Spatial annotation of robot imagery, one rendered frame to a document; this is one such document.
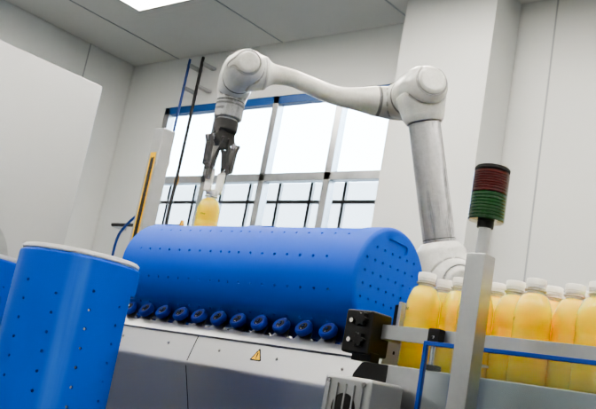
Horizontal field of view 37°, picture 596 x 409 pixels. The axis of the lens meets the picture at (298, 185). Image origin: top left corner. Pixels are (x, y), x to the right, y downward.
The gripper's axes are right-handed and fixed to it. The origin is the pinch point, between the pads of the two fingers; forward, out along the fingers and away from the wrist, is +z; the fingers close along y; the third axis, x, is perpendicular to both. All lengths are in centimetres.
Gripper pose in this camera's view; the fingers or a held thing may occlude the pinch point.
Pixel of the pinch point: (214, 182)
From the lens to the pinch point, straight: 271.8
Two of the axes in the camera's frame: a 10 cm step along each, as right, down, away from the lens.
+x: 7.4, -0.2, -6.7
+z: -1.8, 9.6, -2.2
